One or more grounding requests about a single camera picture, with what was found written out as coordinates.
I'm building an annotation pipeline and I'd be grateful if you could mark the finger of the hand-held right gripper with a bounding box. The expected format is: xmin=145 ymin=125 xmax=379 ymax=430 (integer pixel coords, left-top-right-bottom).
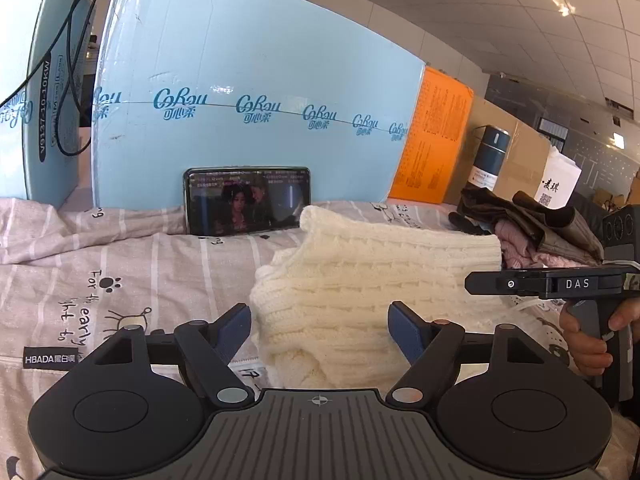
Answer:
xmin=464 ymin=268 xmax=548 ymax=297

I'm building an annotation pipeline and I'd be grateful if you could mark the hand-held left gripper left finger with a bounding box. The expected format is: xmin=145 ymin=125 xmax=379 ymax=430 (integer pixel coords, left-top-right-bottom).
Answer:
xmin=75 ymin=303 xmax=257 ymax=409

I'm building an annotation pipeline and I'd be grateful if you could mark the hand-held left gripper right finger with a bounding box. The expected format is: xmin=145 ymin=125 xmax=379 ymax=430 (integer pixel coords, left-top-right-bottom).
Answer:
xmin=384 ymin=301 xmax=557 ymax=409

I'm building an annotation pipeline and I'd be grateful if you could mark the cream knitted sweater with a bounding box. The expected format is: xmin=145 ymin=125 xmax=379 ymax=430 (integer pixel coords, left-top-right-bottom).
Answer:
xmin=249 ymin=205 xmax=503 ymax=391

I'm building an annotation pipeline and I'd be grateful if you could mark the person's right hand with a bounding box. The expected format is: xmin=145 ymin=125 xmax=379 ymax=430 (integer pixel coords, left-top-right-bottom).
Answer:
xmin=558 ymin=304 xmax=640 ymax=379

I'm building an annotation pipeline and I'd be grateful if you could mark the pink knitted sweater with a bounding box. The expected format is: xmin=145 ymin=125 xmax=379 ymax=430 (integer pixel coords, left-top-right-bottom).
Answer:
xmin=495 ymin=220 xmax=601 ymax=272

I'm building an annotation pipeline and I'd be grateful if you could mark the brown leather jacket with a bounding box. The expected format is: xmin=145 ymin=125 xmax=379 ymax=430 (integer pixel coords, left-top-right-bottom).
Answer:
xmin=447 ymin=187 xmax=607 ymax=267

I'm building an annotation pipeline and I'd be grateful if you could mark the white tote bag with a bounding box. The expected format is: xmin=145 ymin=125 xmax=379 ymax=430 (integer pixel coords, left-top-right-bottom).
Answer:
xmin=537 ymin=146 xmax=584 ymax=211

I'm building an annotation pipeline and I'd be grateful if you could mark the teal vacuum bottle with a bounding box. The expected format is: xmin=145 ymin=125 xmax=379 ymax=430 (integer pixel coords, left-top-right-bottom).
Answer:
xmin=469 ymin=124 xmax=511 ymax=192

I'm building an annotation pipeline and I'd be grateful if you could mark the printed bed sheet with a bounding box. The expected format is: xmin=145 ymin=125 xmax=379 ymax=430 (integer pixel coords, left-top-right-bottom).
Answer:
xmin=0 ymin=195 xmax=640 ymax=480

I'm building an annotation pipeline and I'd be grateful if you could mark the black smartphone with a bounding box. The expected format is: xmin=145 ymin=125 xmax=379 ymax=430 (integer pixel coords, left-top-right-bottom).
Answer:
xmin=183 ymin=166 xmax=311 ymax=236

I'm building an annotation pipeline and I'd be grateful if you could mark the brown cardboard box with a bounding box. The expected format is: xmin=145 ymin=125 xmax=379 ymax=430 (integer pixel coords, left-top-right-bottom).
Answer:
xmin=456 ymin=95 xmax=554 ymax=207

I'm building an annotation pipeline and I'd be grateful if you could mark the orange cardboard box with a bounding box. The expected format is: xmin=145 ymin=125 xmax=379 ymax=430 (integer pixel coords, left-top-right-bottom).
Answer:
xmin=389 ymin=67 xmax=475 ymax=205

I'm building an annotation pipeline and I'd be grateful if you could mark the light blue cardboard box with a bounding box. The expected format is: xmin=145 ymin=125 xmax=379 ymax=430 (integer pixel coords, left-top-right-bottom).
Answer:
xmin=0 ymin=0 xmax=97 ymax=208
xmin=90 ymin=0 xmax=427 ymax=211

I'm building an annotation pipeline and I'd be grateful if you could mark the black cable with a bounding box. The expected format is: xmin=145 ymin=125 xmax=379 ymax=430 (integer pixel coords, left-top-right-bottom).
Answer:
xmin=0 ymin=0 xmax=122 ymax=107
xmin=54 ymin=0 xmax=93 ymax=157

